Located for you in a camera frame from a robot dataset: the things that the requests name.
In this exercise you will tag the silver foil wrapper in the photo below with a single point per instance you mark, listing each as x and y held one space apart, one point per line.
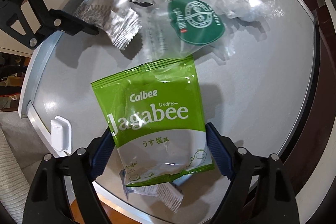
117 18

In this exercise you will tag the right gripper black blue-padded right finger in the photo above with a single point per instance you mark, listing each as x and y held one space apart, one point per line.
260 191

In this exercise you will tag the green Jagabee snack bag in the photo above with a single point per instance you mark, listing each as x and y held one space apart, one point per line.
155 114

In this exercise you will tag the small white printed packet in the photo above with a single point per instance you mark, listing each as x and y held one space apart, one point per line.
168 193

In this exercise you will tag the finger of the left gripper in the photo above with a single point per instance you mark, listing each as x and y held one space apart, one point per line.
70 24

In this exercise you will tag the crumpled clear plastic wrap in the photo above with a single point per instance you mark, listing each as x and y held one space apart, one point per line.
248 10

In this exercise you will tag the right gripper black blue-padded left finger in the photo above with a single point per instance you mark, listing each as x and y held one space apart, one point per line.
47 201

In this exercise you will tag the clear bag with green label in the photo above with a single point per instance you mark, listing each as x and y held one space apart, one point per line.
178 28

